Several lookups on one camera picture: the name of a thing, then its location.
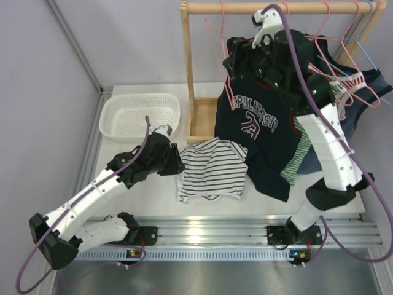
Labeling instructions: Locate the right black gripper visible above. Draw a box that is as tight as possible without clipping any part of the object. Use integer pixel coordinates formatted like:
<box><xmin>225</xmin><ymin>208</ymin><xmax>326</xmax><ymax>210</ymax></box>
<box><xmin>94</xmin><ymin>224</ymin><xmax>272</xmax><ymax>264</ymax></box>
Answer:
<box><xmin>224</xmin><ymin>31</ymin><xmax>287</xmax><ymax>92</ymax></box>

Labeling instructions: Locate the pink wire hanger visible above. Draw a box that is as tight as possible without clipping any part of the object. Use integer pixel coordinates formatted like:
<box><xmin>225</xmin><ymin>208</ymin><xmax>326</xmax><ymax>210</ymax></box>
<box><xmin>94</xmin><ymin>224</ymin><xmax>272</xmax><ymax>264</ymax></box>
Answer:
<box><xmin>204</xmin><ymin>1</ymin><xmax>235</xmax><ymax>111</ymax></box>

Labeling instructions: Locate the black white striped tank top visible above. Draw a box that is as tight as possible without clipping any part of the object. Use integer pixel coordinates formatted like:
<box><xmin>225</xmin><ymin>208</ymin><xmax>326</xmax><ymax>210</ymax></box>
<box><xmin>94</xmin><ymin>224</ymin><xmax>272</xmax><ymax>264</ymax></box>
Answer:
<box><xmin>177</xmin><ymin>138</ymin><xmax>248</xmax><ymax>203</ymax></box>

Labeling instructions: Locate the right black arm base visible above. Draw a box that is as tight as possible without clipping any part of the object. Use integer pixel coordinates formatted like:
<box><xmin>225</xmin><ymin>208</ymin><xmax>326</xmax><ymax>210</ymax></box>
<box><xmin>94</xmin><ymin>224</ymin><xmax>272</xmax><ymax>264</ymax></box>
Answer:
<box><xmin>266</xmin><ymin>218</ymin><xmax>323</xmax><ymax>250</ymax></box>

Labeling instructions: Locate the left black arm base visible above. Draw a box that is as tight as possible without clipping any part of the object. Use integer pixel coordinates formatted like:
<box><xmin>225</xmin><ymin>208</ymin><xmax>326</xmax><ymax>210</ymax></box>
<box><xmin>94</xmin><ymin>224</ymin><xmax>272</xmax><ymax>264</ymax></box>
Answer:
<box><xmin>117</xmin><ymin>212</ymin><xmax>158</xmax><ymax>246</ymax></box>

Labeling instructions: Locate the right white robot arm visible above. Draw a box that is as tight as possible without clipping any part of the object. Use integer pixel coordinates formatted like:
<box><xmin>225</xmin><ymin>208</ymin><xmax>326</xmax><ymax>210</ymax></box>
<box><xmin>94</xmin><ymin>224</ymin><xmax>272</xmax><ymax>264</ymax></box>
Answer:
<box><xmin>223</xmin><ymin>29</ymin><xmax>374</xmax><ymax>244</ymax></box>

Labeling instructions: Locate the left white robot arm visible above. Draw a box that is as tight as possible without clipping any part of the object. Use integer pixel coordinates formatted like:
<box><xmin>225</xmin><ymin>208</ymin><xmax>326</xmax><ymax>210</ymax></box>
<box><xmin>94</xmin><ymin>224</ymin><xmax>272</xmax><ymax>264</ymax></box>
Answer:
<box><xmin>29</xmin><ymin>125</ymin><xmax>185</xmax><ymax>270</ymax></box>

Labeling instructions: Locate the pink hanger with navy top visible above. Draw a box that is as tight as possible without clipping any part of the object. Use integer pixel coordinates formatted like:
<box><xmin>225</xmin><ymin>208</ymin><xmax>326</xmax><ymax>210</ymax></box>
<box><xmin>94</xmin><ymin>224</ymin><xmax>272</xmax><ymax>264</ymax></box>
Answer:
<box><xmin>239</xmin><ymin>0</ymin><xmax>292</xmax><ymax>44</ymax></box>

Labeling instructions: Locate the navy printed tank top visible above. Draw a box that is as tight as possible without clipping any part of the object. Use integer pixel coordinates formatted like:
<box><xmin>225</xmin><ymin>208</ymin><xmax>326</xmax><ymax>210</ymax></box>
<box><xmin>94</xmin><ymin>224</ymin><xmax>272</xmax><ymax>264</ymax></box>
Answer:
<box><xmin>214</xmin><ymin>79</ymin><xmax>301</xmax><ymax>202</ymax></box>

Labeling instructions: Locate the blue navy tank top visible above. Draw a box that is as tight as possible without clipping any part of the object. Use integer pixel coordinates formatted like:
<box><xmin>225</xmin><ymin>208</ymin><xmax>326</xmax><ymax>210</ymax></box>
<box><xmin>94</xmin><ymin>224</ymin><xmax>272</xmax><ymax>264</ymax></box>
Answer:
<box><xmin>297</xmin><ymin>33</ymin><xmax>393</xmax><ymax>175</ymax></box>

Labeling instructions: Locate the pink hanger with red top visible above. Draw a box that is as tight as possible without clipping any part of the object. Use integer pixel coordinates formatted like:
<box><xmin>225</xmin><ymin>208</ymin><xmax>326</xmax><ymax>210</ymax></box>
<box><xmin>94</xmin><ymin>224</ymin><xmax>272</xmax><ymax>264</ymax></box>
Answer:
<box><xmin>306</xmin><ymin>1</ymin><xmax>381</xmax><ymax>104</ymax></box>

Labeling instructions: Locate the red striped tank top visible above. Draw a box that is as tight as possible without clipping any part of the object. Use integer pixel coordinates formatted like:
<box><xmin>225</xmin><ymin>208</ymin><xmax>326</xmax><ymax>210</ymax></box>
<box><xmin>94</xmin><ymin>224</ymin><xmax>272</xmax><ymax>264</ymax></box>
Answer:
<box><xmin>308</xmin><ymin>63</ymin><xmax>367</xmax><ymax>121</ymax></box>

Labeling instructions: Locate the green striped tank top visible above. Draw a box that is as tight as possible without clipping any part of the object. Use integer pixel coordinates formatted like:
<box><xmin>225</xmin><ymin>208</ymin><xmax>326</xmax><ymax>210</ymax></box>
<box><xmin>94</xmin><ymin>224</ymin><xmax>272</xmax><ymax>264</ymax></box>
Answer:
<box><xmin>280</xmin><ymin>81</ymin><xmax>347</xmax><ymax>186</ymax></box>

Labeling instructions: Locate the wooden clothes rack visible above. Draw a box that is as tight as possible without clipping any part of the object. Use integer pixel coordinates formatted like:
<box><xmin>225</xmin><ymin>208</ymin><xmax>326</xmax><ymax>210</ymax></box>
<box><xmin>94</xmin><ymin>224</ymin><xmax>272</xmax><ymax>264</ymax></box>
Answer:
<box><xmin>179</xmin><ymin>0</ymin><xmax>388</xmax><ymax>146</ymax></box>

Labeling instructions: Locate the white perforated plastic basket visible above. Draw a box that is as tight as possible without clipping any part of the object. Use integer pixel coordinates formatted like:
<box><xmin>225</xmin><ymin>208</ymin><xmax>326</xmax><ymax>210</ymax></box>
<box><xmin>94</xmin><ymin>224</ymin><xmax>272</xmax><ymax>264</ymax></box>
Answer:
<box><xmin>99</xmin><ymin>93</ymin><xmax>181</xmax><ymax>142</ymax></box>

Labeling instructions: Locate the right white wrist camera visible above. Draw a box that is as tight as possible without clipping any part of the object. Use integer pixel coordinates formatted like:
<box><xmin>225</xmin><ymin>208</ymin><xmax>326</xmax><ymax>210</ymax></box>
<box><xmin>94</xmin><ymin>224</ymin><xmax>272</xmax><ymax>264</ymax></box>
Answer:
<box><xmin>251</xmin><ymin>9</ymin><xmax>284</xmax><ymax>49</ymax></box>

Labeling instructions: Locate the grey slotted cable duct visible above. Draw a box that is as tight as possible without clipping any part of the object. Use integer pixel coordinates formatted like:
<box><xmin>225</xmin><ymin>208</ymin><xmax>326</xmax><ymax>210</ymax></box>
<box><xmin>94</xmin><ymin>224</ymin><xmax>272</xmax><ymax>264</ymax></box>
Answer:
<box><xmin>76</xmin><ymin>248</ymin><xmax>309</xmax><ymax>262</ymax></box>

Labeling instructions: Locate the light blue wire hanger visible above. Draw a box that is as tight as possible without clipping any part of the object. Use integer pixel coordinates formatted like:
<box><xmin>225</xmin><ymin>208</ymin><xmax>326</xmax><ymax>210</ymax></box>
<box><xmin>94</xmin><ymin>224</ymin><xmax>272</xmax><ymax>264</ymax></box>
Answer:
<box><xmin>317</xmin><ymin>0</ymin><xmax>393</xmax><ymax>106</ymax></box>

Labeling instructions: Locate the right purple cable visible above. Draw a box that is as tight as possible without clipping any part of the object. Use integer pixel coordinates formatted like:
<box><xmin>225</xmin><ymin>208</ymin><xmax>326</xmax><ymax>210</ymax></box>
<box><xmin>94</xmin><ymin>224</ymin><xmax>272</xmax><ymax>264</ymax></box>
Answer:
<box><xmin>267</xmin><ymin>4</ymin><xmax>393</xmax><ymax>264</ymax></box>

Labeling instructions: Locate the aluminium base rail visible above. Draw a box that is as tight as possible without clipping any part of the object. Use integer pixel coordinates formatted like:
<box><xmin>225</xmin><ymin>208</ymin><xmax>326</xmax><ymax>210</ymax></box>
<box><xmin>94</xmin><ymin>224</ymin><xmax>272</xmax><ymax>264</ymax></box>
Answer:
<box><xmin>136</xmin><ymin>214</ymin><xmax>383</xmax><ymax>248</ymax></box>

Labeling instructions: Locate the aluminium frame post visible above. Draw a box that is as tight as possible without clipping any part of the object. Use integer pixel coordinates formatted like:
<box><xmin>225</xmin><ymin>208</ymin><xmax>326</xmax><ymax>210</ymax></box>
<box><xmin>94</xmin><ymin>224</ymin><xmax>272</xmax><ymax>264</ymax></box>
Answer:
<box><xmin>43</xmin><ymin>0</ymin><xmax>103</xmax><ymax>93</ymax></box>

